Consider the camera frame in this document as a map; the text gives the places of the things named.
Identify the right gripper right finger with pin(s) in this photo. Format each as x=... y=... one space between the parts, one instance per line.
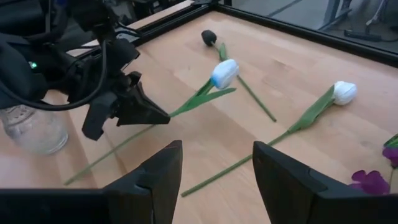
x=286 y=186

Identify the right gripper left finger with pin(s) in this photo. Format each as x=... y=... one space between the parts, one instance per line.
x=149 y=186

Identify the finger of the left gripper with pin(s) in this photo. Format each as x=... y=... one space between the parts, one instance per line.
x=98 y=115
x=140 y=109

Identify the purple artificial flower bunch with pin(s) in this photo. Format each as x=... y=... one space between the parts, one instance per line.
x=370 y=182

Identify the blue-white artificial tulip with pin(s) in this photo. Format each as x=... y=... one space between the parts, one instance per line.
x=224 y=73

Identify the black artificial tulip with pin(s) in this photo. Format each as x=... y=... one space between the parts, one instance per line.
x=208 y=37

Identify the white artificial tulip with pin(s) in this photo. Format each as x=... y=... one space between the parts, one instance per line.
x=343 y=92

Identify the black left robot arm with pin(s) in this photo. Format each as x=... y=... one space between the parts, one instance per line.
x=18 y=74

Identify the clear glass jar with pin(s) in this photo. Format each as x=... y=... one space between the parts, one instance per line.
x=34 y=133

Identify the black power strip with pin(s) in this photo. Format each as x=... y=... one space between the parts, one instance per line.
x=362 y=35

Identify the grey desk frame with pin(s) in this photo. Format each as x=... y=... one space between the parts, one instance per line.
x=334 y=12

